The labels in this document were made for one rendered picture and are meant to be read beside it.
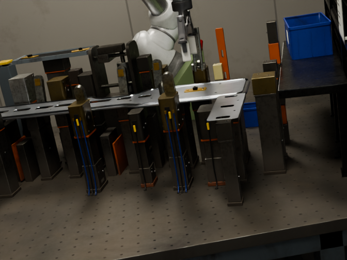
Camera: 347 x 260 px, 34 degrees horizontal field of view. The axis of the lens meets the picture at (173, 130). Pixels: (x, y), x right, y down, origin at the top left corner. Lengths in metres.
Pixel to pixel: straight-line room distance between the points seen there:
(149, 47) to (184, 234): 1.37
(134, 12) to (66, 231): 3.01
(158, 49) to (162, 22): 0.14
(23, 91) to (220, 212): 1.10
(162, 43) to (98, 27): 1.86
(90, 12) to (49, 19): 0.34
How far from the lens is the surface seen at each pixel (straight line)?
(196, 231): 1.73
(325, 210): 1.77
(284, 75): 2.05
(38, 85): 2.48
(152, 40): 2.89
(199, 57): 2.27
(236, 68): 4.82
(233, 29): 4.76
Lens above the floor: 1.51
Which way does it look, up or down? 17 degrees down
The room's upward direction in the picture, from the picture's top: 10 degrees counter-clockwise
